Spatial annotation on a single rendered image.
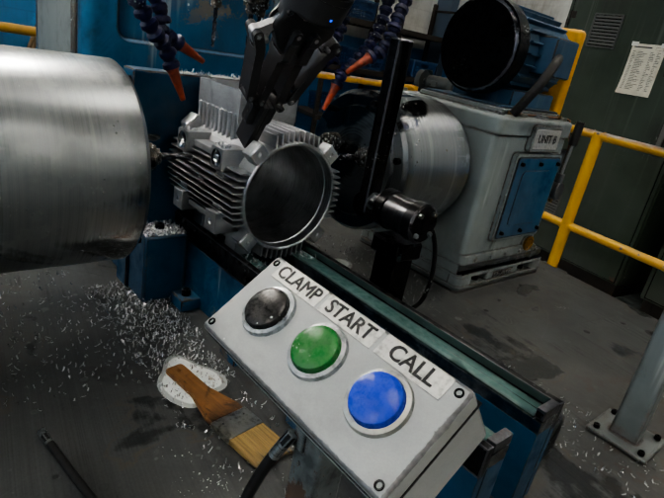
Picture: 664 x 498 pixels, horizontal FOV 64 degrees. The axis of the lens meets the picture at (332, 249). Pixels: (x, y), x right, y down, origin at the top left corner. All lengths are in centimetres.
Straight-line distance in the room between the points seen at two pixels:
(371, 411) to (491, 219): 89
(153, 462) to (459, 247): 71
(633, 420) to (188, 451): 57
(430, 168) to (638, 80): 304
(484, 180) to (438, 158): 15
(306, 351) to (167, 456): 34
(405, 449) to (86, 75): 51
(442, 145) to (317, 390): 71
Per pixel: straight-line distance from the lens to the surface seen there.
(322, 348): 30
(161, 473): 61
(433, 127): 95
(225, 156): 72
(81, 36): 95
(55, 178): 59
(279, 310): 33
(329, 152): 78
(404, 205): 76
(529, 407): 61
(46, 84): 62
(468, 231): 108
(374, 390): 28
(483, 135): 106
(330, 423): 29
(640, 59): 392
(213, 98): 83
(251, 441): 63
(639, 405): 83
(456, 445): 29
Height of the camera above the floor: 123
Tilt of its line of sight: 21 degrees down
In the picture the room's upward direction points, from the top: 11 degrees clockwise
